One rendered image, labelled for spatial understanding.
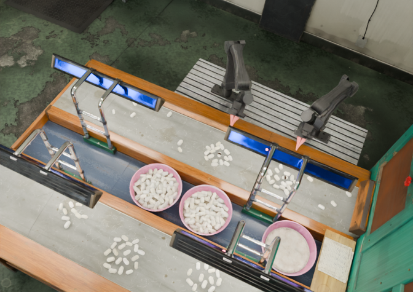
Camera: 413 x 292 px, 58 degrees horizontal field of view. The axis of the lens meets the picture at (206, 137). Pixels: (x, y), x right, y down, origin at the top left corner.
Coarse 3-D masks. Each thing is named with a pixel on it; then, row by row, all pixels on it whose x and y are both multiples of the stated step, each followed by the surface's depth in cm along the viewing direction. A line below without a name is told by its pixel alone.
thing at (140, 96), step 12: (60, 60) 189; (72, 60) 190; (72, 72) 189; (84, 72) 187; (96, 72) 185; (96, 84) 187; (108, 84) 185; (120, 84) 183; (120, 96) 185; (132, 96) 183; (144, 96) 181; (156, 96) 179; (156, 108) 181
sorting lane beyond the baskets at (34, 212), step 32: (0, 192) 185; (32, 192) 186; (32, 224) 178; (64, 224) 179; (96, 224) 180; (128, 224) 181; (64, 256) 171; (96, 256) 172; (128, 256) 173; (160, 256) 174; (128, 288) 165; (160, 288) 167; (224, 288) 169; (256, 288) 170
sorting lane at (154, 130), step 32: (64, 96) 221; (96, 96) 223; (128, 128) 212; (160, 128) 214; (192, 128) 216; (192, 160) 204; (224, 160) 206; (256, 160) 207; (320, 192) 199; (352, 192) 201
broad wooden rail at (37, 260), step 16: (0, 224) 174; (0, 240) 170; (16, 240) 171; (32, 240) 171; (0, 256) 167; (16, 256) 167; (32, 256) 167; (48, 256) 168; (32, 272) 164; (48, 272) 164; (64, 272) 165; (80, 272) 165; (64, 288) 161; (80, 288) 162; (96, 288) 162; (112, 288) 163
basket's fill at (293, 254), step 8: (272, 232) 186; (280, 232) 187; (288, 232) 187; (296, 232) 187; (272, 240) 184; (288, 240) 184; (296, 240) 184; (304, 240) 185; (264, 248) 182; (280, 248) 181; (288, 248) 181; (296, 248) 182; (304, 248) 183; (280, 256) 179; (288, 256) 180; (296, 256) 181; (304, 256) 181; (280, 264) 177; (288, 264) 178; (296, 264) 178; (304, 264) 179; (288, 272) 176
